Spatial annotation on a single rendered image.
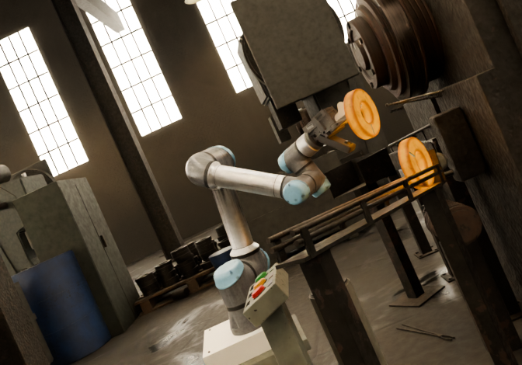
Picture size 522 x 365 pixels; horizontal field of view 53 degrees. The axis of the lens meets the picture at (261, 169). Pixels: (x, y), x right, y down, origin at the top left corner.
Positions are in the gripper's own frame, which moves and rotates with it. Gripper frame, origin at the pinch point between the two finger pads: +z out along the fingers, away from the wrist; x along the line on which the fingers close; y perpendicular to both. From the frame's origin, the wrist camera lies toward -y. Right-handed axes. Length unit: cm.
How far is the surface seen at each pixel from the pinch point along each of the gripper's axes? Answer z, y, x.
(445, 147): 3.7, -25.2, 26.1
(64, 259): -347, 84, 90
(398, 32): 14.3, 15.8, 30.3
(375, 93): -399, 152, 974
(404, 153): 5.3, -19.3, -6.1
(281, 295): -20, -30, -55
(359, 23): 3.7, 29.3, 35.9
